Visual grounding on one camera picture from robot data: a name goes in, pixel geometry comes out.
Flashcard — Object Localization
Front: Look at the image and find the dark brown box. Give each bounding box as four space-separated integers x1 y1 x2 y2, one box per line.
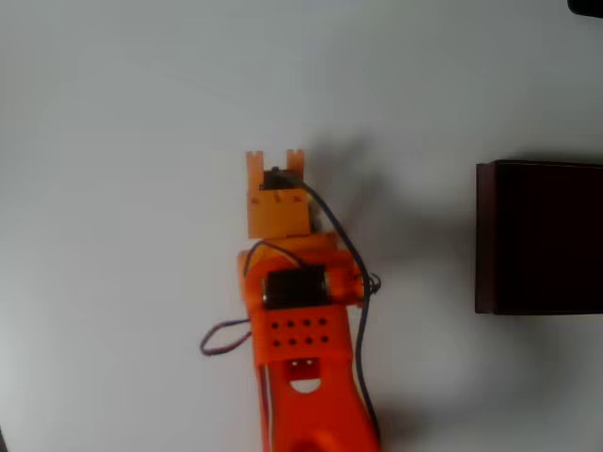
474 159 603 315

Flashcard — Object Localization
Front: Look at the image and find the black object at edge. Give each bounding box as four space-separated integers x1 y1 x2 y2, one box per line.
567 0 603 19

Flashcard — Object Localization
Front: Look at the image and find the long black cable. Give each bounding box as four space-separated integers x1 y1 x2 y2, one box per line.
301 181 383 437

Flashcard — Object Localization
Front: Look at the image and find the blue red wire loop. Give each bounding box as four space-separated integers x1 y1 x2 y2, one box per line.
199 317 253 357

